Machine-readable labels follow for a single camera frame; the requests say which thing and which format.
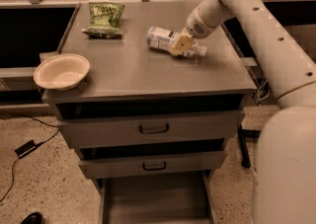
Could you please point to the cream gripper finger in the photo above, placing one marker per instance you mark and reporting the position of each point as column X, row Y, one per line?
column 183, row 43

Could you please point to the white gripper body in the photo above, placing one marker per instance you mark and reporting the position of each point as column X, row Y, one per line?
column 195, row 27

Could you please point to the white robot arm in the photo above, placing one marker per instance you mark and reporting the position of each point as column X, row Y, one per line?
column 285, row 166

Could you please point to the grey drawer cabinet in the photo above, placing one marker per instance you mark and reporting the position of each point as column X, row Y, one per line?
column 127, row 78

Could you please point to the grey middle drawer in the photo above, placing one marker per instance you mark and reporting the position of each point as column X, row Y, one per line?
column 132, row 166

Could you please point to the grey drawer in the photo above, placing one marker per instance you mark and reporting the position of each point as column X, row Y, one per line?
column 182, row 198
column 132, row 166
column 123, row 131

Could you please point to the grey top drawer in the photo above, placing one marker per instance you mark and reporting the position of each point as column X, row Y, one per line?
column 123, row 131

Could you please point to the grey bottom drawer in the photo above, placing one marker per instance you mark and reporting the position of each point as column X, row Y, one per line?
column 182, row 198

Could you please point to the green chip bag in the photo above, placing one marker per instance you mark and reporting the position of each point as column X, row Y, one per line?
column 104, row 20

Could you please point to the grey side table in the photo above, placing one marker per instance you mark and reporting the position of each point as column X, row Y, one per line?
column 243, row 134

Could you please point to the white paper bowl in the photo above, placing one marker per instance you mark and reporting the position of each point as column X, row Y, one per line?
column 62, row 72

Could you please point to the black power adapter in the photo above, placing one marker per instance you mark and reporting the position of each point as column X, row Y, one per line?
column 26, row 149

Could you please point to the black shoe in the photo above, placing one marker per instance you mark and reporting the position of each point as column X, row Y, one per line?
column 33, row 218

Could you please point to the black top drawer handle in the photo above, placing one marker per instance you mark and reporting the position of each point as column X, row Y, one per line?
column 154, row 130

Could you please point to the black drawer handle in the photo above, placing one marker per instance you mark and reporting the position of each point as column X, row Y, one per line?
column 154, row 130
column 154, row 167

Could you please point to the black middle drawer handle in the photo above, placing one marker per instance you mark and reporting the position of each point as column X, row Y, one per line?
column 154, row 167

